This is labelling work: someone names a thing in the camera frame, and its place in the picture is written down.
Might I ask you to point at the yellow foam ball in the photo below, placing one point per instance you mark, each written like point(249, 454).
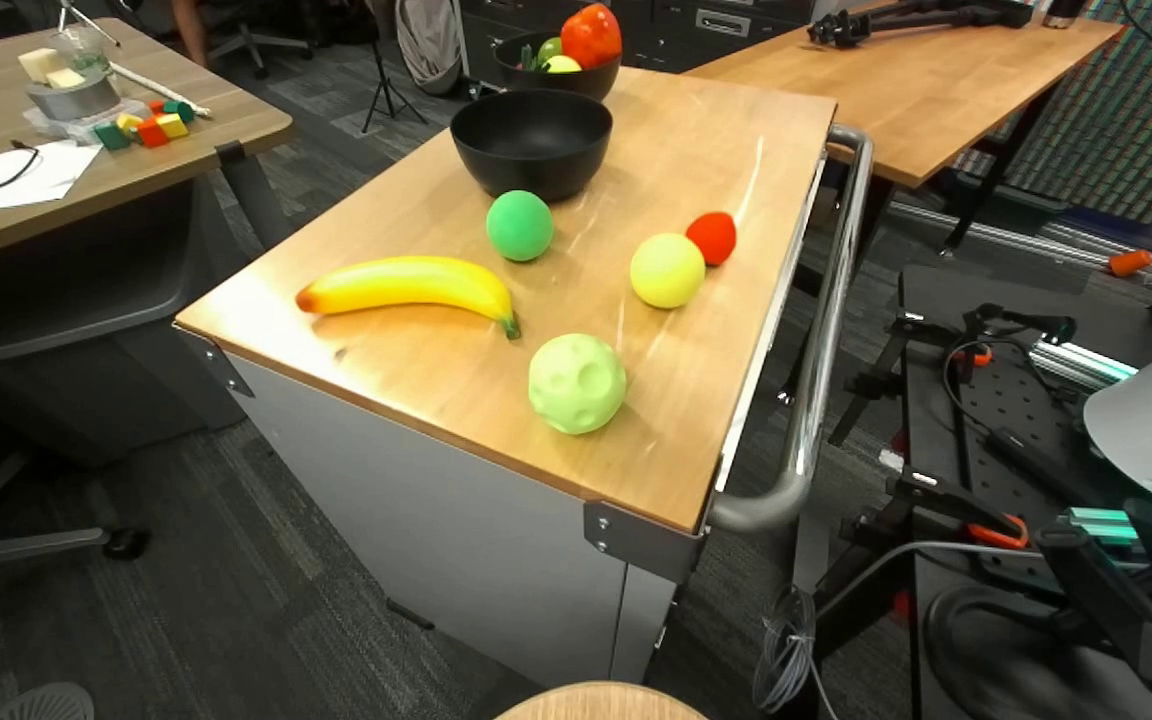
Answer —
point(665, 270)

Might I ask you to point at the dark green foam ball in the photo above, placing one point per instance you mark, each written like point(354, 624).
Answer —
point(516, 225)

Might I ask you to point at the yellow toy banana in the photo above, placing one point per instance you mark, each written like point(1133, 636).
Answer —
point(400, 281)

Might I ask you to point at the black plastic bowl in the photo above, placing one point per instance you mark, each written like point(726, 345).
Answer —
point(590, 87)
point(535, 167)

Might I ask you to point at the white cart with wooden top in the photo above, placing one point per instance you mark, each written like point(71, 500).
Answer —
point(468, 533)

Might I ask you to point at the yellow toy lemon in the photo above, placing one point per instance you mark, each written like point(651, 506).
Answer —
point(561, 62)

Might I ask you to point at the green toy lime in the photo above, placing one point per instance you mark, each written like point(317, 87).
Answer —
point(544, 50)

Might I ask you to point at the orange fruit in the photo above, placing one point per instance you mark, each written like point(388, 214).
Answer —
point(590, 39)

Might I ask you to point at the round wooden stool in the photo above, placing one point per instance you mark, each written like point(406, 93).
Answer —
point(601, 703)

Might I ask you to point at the light wooden table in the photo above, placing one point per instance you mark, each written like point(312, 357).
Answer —
point(898, 93)

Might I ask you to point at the black folded tripod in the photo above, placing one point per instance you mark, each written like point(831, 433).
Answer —
point(869, 20)

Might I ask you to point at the black office chair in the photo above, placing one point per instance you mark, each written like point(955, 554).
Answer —
point(258, 47)

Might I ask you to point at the yellow toy block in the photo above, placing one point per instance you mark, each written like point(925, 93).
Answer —
point(173, 124)

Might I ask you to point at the wooden office desk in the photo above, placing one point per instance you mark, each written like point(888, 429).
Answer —
point(138, 167)

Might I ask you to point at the red toy block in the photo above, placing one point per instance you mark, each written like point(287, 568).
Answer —
point(149, 134)

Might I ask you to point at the white plastic rod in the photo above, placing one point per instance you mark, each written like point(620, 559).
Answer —
point(162, 89)

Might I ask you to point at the aluminium profile bar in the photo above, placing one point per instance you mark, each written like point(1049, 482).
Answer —
point(1078, 361)

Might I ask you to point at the green toy block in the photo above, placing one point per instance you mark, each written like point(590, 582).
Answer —
point(113, 137)

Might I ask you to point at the small orange tool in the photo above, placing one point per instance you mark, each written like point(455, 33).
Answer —
point(1130, 261)

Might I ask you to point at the office chair star base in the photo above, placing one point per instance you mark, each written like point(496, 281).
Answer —
point(28, 546)

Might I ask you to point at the clear plastic food container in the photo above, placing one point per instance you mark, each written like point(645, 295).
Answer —
point(61, 99)

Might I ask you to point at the clear plastic cup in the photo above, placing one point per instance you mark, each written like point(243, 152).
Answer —
point(85, 47)

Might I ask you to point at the white paper sheet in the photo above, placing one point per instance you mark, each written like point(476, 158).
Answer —
point(18, 186)

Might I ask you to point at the green fabric partition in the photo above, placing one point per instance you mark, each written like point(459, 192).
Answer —
point(1121, 123)

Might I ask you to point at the grey chair seat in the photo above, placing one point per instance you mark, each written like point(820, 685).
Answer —
point(41, 703)

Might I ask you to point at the black camera tripod stand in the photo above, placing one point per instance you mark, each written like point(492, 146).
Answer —
point(380, 82)

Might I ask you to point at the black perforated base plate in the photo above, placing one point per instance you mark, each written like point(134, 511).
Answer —
point(1028, 414)

